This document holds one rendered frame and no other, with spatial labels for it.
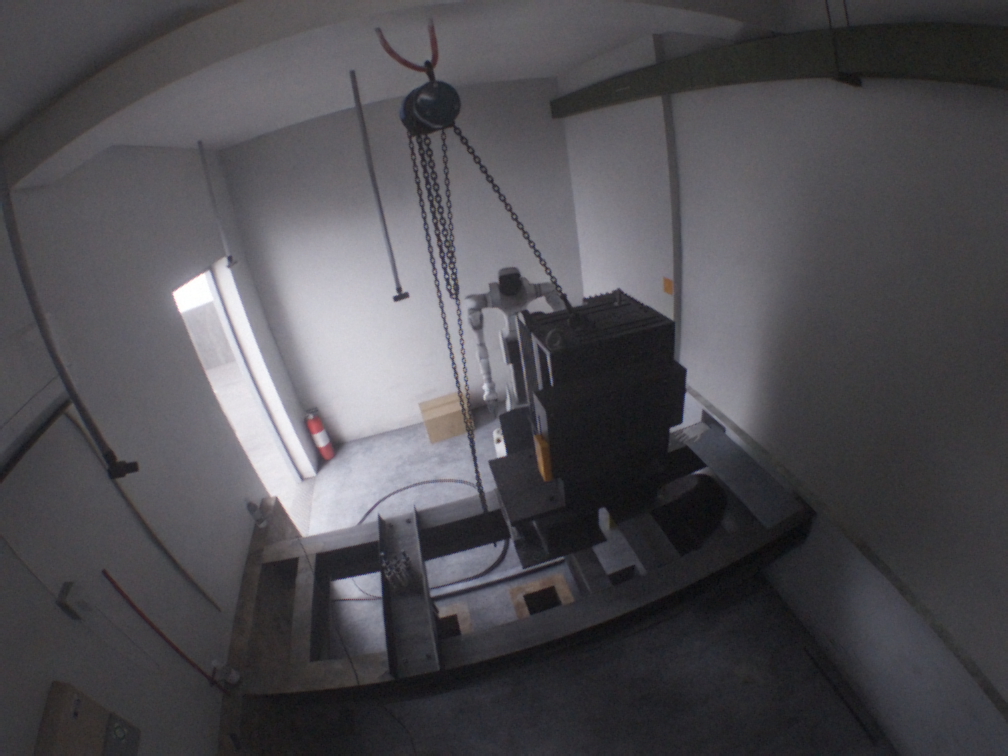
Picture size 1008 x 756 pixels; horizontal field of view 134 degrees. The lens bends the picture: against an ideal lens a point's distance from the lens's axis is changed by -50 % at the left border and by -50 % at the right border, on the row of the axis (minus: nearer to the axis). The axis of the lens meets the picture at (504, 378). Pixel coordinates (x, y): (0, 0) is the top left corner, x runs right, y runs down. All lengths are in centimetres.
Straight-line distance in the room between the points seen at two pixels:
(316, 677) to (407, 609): 51
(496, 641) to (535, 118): 356
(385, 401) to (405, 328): 74
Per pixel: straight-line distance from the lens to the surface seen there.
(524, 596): 266
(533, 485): 193
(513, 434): 222
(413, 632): 187
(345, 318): 375
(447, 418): 375
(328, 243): 362
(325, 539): 240
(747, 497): 226
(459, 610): 266
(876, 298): 179
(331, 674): 193
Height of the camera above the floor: 224
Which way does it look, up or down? 29 degrees down
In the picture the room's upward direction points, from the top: 10 degrees counter-clockwise
